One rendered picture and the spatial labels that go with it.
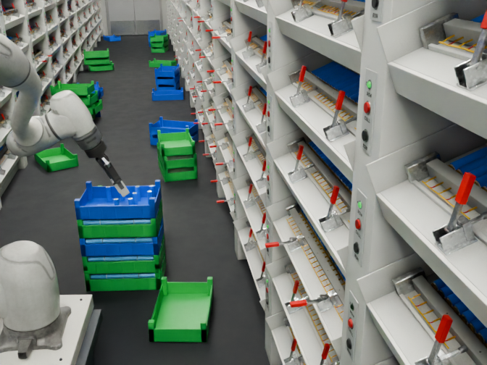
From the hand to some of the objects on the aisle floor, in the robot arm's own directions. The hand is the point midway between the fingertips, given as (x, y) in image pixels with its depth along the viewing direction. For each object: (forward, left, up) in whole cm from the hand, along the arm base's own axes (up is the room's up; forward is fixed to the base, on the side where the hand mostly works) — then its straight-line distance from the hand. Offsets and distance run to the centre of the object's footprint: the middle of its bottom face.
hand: (119, 186), depth 206 cm
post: (+63, -120, -38) cm, 141 cm away
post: (+57, +20, -43) cm, 74 cm away
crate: (0, +6, -45) cm, 45 cm away
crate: (+23, -24, -43) cm, 54 cm away
